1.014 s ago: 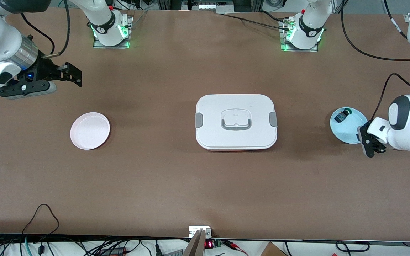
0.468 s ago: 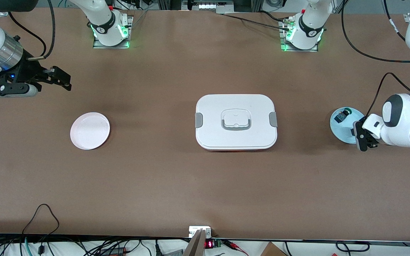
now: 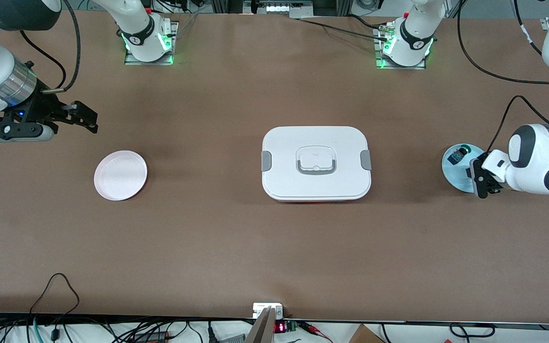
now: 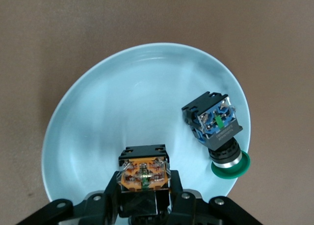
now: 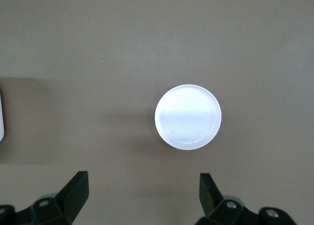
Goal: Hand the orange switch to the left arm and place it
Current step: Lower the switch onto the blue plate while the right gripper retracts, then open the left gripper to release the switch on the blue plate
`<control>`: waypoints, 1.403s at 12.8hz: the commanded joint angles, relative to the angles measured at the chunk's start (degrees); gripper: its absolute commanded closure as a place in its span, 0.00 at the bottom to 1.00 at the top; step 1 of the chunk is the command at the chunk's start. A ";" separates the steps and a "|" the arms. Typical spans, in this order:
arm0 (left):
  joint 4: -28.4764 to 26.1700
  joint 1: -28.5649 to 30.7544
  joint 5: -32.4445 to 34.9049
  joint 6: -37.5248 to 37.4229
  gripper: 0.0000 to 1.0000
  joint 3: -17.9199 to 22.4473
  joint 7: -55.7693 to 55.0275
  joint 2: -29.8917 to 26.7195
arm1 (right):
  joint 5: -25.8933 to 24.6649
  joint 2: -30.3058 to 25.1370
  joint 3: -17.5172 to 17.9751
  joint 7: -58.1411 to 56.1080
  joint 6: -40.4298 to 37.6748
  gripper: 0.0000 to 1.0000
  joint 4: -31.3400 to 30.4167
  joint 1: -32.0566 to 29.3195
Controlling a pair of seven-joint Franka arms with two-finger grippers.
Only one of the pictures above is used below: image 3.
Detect red clip lead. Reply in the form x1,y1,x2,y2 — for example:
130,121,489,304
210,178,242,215
301,322,335,343

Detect small blue black object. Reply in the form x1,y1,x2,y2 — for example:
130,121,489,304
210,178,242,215
447,145,473,166

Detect black looped cable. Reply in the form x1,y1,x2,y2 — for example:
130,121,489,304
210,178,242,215
29,273,81,329

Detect pink round plate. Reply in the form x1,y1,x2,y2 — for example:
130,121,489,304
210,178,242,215
93,150,148,201

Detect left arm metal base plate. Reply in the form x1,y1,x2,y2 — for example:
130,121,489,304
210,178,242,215
374,26,427,70

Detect small white mounting block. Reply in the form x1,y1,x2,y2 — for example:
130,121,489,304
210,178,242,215
253,303,284,319

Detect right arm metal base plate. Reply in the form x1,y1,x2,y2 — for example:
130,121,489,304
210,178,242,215
123,21,179,66

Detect black power adapter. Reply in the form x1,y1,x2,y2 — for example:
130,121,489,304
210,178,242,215
134,331,170,343

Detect grey upright bar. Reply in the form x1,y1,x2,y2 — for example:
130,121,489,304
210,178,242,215
245,306,276,343

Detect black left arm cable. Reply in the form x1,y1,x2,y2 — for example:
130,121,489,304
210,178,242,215
457,0,549,153

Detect white lunch box grey handle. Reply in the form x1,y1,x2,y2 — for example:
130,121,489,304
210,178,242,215
261,126,372,203

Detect brown cardboard piece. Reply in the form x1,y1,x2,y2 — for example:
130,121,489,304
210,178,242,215
348,324,385,343

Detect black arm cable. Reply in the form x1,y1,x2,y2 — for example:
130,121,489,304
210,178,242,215
20,0,81,92
457,0,549,153

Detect black cable on table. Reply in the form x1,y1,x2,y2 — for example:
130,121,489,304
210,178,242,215
291,14,389,41

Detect light blue round plate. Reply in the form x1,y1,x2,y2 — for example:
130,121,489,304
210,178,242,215
441,143,488,193

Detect black coiled floor cable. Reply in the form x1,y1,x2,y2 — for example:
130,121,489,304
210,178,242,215
449,323,496,338

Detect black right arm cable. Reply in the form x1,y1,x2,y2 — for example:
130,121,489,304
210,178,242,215
20,0,81,92

